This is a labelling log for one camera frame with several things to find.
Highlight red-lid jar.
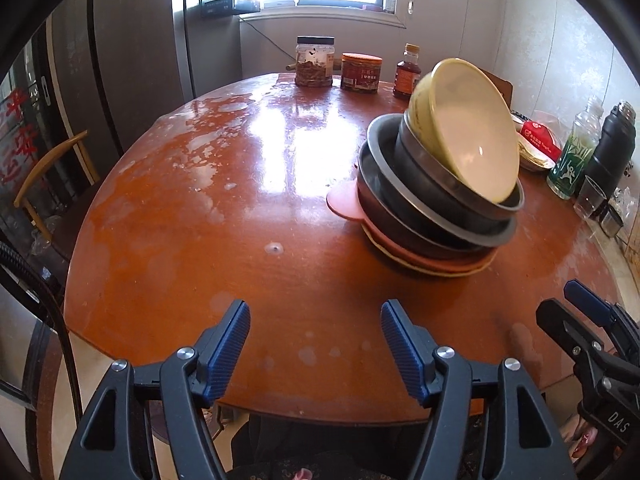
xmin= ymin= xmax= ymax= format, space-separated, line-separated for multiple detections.
xmin=340 ymin=52 xmax=384 ymax=95

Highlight pink bear-face plate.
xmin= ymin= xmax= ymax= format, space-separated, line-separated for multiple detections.
xmin=326 ymin=179 xmax=499 ymax=274

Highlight clear plastic cup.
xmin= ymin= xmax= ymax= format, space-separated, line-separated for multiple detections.
xmin=573 ymin=175 xmax=607 ymax=221

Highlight amber sauce bottle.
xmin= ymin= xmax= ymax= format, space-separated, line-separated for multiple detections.
xmin=392 ymin=43 xmax=422 ymax=100

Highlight yellow bowl with handle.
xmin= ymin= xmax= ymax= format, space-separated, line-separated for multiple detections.
xmin=407 ymin=57 xmax=521 ymax=206

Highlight black thermos flask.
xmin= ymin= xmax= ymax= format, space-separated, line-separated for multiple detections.
xmin=582 ymin=100 xmax=639 ymax=202

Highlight grey refrigerator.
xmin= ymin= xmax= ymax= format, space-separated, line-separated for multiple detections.
xmin=47 ymin=0 xmax=198 ymax=161

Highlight person's right hand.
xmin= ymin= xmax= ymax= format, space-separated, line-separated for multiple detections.
xmin=561 ymin=424 xmax=599 ymax=461

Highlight white dish with food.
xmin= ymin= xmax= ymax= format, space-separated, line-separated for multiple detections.
xmin=517 ymin=137 xmax=557 ymax=171

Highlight black cable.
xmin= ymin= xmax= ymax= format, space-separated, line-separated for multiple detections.
xmin=0 ymin=240 xmax=84 ymax=411

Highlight red tissue pack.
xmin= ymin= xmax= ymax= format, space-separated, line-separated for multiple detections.
xmin=518 ymin=120 xmax=564 ymax=159

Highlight glass door with red decals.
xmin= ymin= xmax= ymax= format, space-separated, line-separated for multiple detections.
xmin=0 ymin=60 xmax=53 ymax=243

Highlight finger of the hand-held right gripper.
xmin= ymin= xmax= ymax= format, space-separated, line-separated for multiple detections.
xmin=564 ymin=280 xmax=640 ymax=361
xmin=536 ymin=299 xmax=640 ymax=407

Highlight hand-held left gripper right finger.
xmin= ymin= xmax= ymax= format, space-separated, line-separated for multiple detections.
xmin=381 ymin=300 xmax=576 ymax=480

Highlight small steel bowl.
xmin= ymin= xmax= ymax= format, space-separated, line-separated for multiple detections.
xmin=394 ymin=109 xmax=525 ymax=212

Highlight steel plate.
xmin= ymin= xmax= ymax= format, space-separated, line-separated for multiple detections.
xmin=356 ymin=144 xmax=502 ymax=262

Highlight wooden chair with curved back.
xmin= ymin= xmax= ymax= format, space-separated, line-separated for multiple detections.
xmin=13 ymin=130 xmax=102 ymax=242

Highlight small steel cup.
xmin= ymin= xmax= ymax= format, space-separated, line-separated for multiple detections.
xmin=599 ymin=207 xmax=624 ymax=239

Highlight green-label plastic bottle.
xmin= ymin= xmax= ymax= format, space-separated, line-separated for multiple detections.
xmin=547 ymin=95 xmax=604 ymax=200

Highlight dark-lid clear jar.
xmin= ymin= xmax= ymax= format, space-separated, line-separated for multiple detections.
xmin=294 ymin=36 xmax=336 ymax=89

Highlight yellow shell-shaped plate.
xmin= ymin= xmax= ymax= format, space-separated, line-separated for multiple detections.
xmin=362 ymin=225 xmax=494 ymax=279

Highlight wooden chair with cutout back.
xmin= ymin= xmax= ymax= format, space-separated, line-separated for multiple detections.
xmin=479 ymin=72 xmax=514 ymax=112

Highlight large steel bowl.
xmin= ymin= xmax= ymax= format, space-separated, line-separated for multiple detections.
xmin=366 ymin=113 xmax=519 ymax=249

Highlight person's floral trousers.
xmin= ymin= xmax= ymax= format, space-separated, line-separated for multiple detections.
xmin=227 ymin=414 xmax=431 ymax=480

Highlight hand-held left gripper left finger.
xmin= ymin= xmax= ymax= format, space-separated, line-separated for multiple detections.
xmin=60 ymin=300 xmax=251 ymax=480

